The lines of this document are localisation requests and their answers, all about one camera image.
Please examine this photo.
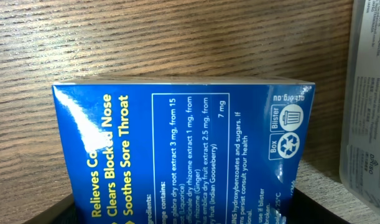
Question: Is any clear plastic container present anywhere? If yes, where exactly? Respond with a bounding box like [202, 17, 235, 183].
[340, 0, 380, 215]

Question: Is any blue lozenge box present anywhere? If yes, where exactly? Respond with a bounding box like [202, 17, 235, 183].
[52, 80, 315, 223]

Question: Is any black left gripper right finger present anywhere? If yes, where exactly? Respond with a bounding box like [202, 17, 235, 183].
[282, 186, 352, 224]

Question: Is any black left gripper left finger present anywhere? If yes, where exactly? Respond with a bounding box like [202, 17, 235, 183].
[24, 194, 79, 224]

